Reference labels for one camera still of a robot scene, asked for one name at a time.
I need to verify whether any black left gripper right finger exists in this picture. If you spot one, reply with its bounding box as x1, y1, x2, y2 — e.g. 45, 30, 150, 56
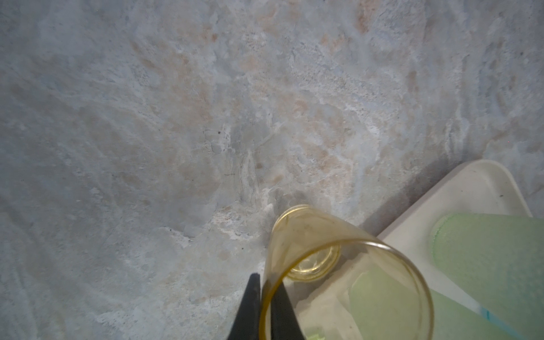
271, 283, 305, 340

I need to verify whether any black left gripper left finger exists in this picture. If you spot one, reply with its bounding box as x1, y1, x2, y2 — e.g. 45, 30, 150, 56
227, 273, 261, 340

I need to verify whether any yellow plastic cup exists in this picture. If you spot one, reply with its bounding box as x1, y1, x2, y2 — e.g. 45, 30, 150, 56
259, 205, 431, 339

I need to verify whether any smooth green plastic cup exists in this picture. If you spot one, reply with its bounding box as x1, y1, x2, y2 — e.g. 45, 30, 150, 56
305, 267, 524, 340

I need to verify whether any dimpled light green cup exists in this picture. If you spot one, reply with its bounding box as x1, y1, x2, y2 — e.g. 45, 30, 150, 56
429, 213, 543, 339

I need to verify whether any cream plastic tray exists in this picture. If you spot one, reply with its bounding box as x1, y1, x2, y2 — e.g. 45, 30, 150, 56
377, 160, 533, 339

